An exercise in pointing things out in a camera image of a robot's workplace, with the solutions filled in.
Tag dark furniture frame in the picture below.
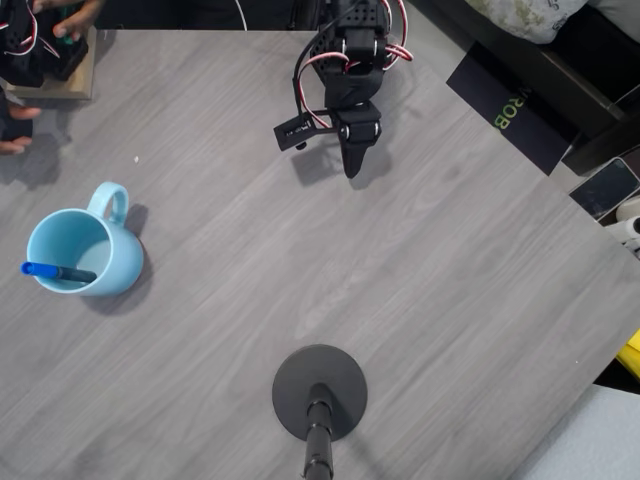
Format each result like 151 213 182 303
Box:
404 0 640 176

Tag wooden base block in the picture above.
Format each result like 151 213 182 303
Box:
4 24 97 101

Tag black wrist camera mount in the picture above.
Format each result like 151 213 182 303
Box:
272 109 341 152

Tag white plastic device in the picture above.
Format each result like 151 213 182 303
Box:
607 215 640 259

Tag black round base camera stand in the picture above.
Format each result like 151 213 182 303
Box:
271 343 369 480

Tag person's right hand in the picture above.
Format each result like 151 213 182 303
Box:
0 105 42 155

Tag yellow object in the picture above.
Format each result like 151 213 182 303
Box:
615 327 640 381

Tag black smartphone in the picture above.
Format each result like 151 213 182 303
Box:
568 156 640 221

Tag black camera cable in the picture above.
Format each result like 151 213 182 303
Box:
292 27 331 116

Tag black leader arm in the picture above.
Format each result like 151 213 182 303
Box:
0 0 90 141

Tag person's left hand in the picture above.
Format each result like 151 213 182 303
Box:
32 0 107 44

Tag light blue ceramic mug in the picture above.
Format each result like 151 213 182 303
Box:
25 181 145 297

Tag plain white pillow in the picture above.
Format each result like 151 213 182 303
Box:
587 0 640 31

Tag white round object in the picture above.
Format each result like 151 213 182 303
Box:
615 195 640 224

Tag patterned white pillow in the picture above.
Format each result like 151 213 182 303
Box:
469 0 591 46

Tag blue capped marker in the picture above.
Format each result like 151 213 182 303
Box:
19 260 99 285

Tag pale grey fabric surface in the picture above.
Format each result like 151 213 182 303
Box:
514 382 640 480

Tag black box with green letters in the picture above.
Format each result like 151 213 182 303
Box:
444 39 586 177

